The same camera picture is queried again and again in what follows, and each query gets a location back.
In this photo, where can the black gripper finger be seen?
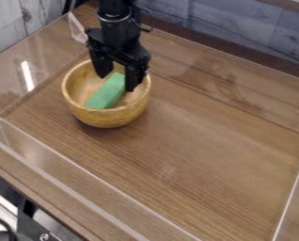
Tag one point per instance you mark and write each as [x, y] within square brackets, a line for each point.
[134, 72]
[102, 63]

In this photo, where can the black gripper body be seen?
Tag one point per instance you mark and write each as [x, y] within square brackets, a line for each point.
[120, 43]

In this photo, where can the green rectangular block stick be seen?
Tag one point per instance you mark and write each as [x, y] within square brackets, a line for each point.
[109, 92]

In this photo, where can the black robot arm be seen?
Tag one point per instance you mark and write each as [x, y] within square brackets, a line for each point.
[117, 14]

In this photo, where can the wooden bowl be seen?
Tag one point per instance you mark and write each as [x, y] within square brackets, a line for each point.
[80, 84]

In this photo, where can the clear acrylic tray wall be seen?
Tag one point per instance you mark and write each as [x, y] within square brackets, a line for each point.
[93, 208]

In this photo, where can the black table leg bracket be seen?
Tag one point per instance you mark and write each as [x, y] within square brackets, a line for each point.
[37, 225]

